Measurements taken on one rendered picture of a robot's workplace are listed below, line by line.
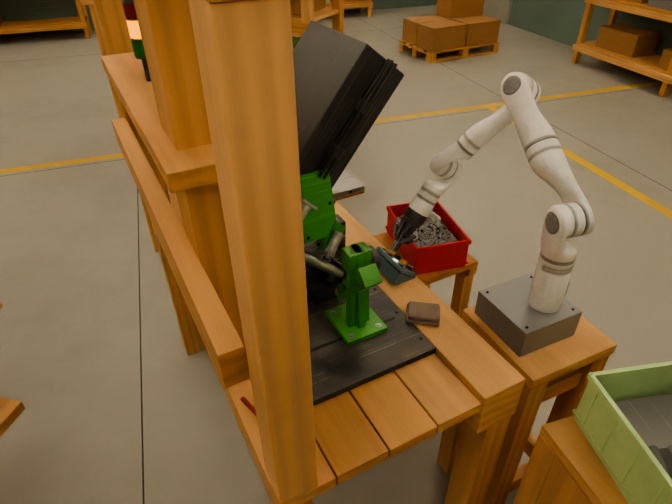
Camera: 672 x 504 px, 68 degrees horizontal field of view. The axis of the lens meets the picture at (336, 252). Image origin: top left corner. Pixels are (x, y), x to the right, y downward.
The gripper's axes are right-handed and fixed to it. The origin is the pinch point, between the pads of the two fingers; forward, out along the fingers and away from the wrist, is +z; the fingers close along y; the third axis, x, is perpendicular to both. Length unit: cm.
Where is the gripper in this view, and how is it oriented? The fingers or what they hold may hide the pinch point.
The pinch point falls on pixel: (395, 246)
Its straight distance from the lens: 173.5
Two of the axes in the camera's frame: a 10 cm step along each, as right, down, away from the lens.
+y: 4.7, 5.1, -7.2
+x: 7.3, 2.4, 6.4
